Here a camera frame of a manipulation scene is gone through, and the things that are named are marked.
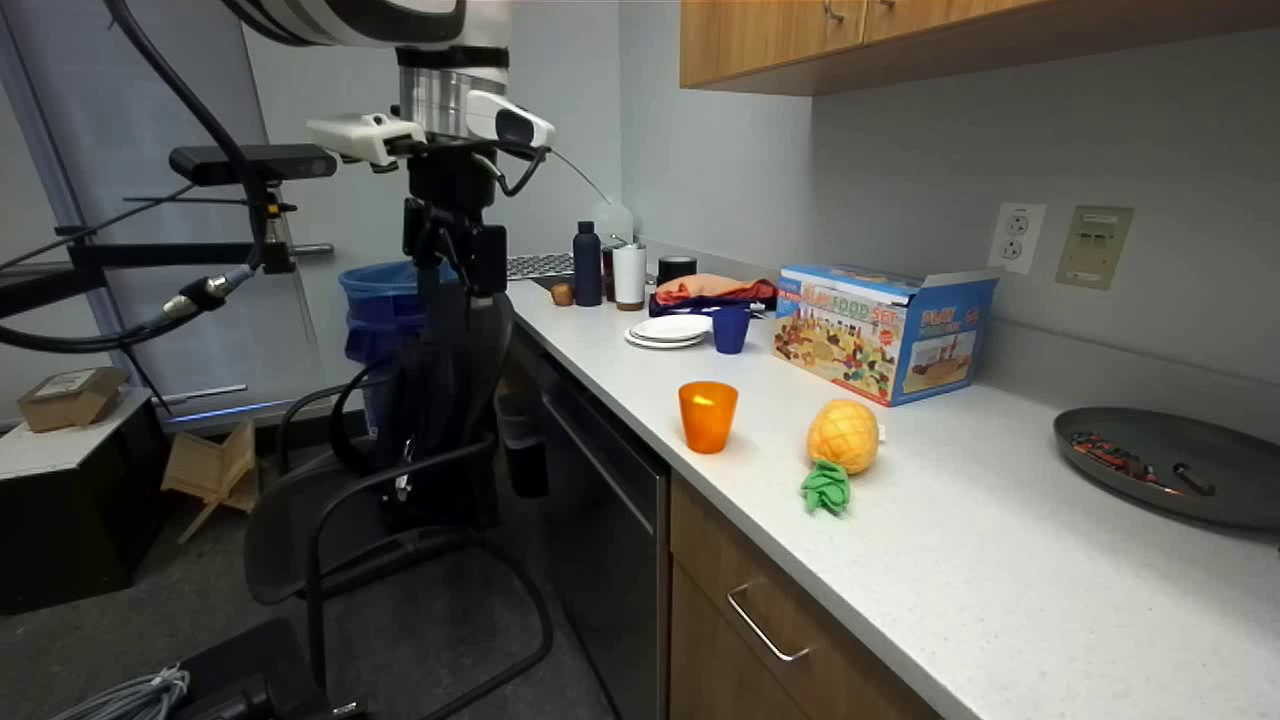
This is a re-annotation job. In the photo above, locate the dark blue bottle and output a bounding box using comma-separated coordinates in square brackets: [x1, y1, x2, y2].
[573, 220, 601, 309]

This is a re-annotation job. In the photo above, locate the white wall outlet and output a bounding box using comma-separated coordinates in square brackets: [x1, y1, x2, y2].
[987, 204, 1047, 275]

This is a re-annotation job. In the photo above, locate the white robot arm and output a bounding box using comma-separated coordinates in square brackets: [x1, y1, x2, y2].
[225, 0, 542, 301]

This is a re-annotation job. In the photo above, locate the orange plastic cup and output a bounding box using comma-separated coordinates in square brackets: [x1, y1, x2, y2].
[678, 381, 739, 455]

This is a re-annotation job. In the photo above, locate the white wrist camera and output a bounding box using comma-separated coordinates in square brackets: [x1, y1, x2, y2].
[306, 88, 555, 166]

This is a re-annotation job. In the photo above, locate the plush pineapple toy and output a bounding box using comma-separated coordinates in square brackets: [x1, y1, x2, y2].
[798, 400, 882, 514]

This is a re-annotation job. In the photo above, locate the wooden upper cabinet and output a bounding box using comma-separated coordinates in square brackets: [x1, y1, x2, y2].
[678, 0, 1280, 97]

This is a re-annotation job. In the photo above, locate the red cloth pile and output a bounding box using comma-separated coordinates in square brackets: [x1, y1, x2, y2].
[649, 271, 774, 315]

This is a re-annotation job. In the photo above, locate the blue trash bin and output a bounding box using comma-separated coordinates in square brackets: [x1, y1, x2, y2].
[340, 259, 424, 363]

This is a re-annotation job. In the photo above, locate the beige wall switch plate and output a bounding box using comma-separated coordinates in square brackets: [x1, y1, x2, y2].
[1057, 204, 1130, 286]

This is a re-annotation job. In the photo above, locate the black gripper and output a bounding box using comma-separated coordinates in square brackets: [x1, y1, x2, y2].
[402, 143, 506, 297]

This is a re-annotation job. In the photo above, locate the blue plastic cup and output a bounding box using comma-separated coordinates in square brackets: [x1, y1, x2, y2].
[713, 309, 746, 356]

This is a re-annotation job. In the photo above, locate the black dishwasher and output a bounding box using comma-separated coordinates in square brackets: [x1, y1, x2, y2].
[515, 348, 666, 720]

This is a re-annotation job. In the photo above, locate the colourful play food box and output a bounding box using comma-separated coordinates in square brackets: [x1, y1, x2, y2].
[770, 265, 996, 408]

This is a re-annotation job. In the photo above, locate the wooden drawer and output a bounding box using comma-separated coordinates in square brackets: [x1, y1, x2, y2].
[666, 478, 938, 720]

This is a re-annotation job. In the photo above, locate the stack of white plates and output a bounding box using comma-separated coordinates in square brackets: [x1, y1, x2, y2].
[623, 315, 713, 353]

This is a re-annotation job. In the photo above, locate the cardboard box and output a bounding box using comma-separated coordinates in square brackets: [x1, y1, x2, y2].
[18, 369, 122, 431]

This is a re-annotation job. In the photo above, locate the dark round tray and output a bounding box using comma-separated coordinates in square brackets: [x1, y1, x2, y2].
[1052, 408, 1280, 530]

